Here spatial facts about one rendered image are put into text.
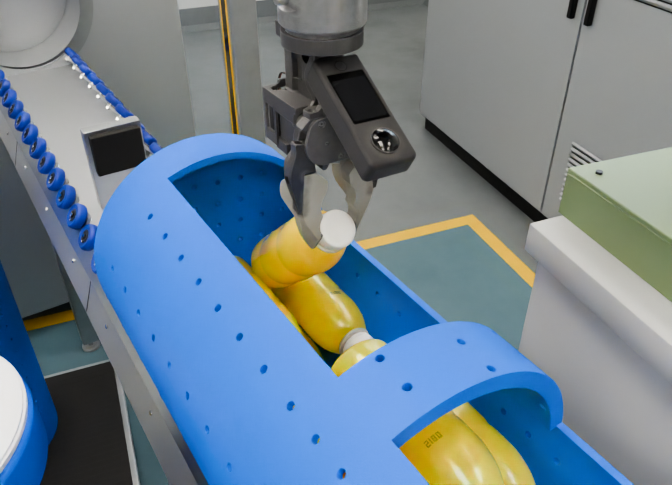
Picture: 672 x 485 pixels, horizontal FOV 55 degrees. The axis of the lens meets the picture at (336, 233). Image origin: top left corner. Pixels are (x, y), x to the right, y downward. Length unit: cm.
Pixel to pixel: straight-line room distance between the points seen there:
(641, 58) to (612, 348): 166
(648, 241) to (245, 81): 95
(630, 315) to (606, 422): 16
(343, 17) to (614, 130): 196
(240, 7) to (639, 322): 98
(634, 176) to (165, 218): 52
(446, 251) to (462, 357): 220
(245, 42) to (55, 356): 137
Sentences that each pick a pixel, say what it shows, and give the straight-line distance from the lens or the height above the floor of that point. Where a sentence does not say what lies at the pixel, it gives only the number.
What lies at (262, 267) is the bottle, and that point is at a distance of 77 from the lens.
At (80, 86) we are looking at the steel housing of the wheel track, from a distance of 185.
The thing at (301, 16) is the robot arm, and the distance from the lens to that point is 54.
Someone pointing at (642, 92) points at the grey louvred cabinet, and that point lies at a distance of 234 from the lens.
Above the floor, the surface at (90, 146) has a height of 106.
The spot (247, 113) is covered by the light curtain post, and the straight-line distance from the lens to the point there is 146.
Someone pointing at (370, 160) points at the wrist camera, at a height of 133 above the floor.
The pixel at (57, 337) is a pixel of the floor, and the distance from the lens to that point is 246.
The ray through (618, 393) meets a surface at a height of 103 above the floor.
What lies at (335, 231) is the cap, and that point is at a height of 121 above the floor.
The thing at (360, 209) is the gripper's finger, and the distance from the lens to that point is 65.
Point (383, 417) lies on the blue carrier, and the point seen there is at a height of 123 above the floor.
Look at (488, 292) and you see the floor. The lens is 251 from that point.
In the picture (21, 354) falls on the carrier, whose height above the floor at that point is 46.
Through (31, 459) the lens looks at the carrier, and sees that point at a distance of 78.
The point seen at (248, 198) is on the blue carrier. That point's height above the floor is 113.
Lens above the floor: 158
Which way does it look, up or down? 35 degrees down
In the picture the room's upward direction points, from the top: straight up
